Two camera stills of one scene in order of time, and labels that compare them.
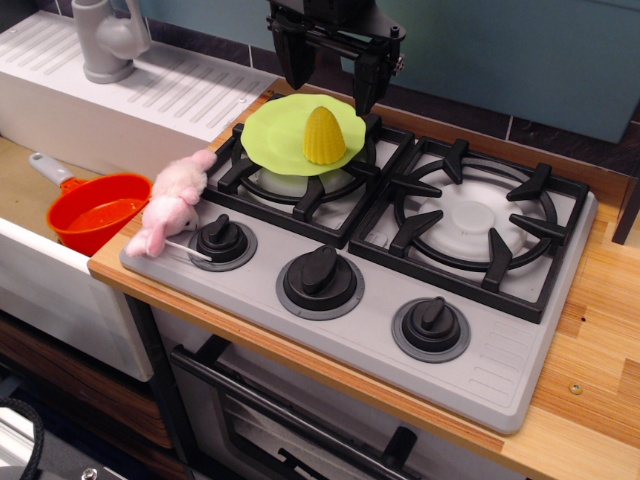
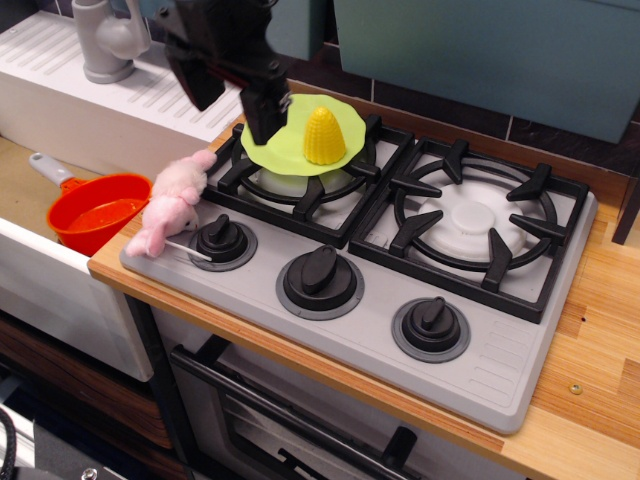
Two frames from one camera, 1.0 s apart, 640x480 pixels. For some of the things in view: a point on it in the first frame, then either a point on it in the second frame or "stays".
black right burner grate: [487, 229] stays
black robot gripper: [356, 26] -> [232, 33]
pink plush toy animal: [177, 184] stays
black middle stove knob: [320, 286] stays
